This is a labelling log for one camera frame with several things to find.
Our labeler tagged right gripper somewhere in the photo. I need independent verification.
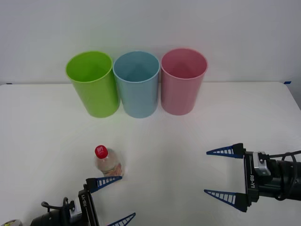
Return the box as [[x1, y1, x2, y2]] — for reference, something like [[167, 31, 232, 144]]
[[203, 143, 282, 213]]

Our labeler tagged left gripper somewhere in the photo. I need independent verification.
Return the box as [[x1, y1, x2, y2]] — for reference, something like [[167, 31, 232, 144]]
[[70, 175, 136, 226]]

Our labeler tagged clear bottle with red cap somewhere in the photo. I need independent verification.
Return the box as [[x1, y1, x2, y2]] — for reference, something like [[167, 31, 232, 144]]
[[94, 144, 125, 178]]

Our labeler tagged pink plastic bin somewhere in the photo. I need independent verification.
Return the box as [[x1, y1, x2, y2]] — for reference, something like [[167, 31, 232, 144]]
[[160, 48, 209, 116]]

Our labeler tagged pale blue plastic bin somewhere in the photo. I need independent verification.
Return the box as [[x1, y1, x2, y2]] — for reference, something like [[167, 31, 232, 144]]
[[112, 50, 161, 119]]

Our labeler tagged green plastic bin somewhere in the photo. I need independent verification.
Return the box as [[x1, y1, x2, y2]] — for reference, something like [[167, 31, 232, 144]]
[[65, 50, 121, 118]]

